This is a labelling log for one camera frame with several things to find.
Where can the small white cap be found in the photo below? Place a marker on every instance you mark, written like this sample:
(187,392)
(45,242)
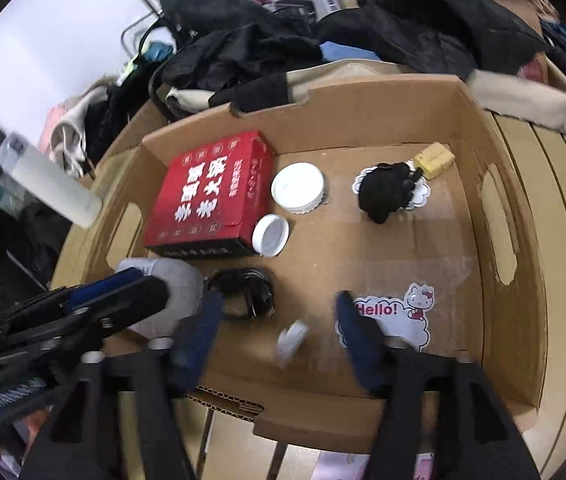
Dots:
(290,342)

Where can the white cloud sticker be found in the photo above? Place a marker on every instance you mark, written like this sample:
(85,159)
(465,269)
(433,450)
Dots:
(423,195)

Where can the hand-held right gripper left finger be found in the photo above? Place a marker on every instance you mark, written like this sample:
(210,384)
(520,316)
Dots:
(198,335)

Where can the cardboard tray box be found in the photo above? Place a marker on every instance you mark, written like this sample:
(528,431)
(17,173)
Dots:
(413,260)

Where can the medium white lid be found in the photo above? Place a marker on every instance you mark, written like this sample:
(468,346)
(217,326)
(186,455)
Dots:
(270,235)

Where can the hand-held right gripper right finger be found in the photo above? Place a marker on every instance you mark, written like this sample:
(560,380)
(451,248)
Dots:
(359,345)

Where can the red printed carton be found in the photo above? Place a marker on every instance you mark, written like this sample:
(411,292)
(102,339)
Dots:
(208,195)

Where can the teal bag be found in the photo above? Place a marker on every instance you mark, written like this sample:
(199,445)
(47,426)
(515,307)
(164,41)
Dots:
(155,51)

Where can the yellow block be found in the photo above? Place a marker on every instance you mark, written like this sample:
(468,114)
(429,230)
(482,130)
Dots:
(434,160)

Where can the pink patterned pouch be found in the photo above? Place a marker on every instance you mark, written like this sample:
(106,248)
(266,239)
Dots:
(343,467)

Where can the black fabric bag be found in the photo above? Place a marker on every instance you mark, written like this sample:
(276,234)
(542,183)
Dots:
(233,45)

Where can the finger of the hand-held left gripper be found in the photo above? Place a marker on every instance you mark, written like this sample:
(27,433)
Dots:
(105,286)
(130,302)

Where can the white thermos bottle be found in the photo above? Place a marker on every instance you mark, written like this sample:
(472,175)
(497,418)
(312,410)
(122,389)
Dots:
(48,180)

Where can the grey metal rack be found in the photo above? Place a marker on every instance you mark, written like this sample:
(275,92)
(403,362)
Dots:
(135,30)

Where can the cream clothing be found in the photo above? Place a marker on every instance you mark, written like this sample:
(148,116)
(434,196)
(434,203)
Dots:
(73,130)

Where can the black plush toy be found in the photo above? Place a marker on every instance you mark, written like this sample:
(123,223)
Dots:
(385,192)

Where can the cartoon cat sticker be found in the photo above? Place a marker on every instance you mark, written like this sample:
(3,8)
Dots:
(408,315)

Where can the large ribbed white lid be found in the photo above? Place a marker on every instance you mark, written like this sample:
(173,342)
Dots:
(297,187)

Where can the blue cloth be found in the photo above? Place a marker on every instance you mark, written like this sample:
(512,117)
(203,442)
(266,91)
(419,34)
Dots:
(345,52)

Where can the black crumpled coat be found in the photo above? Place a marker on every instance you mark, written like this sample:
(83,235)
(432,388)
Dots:
(428,15)

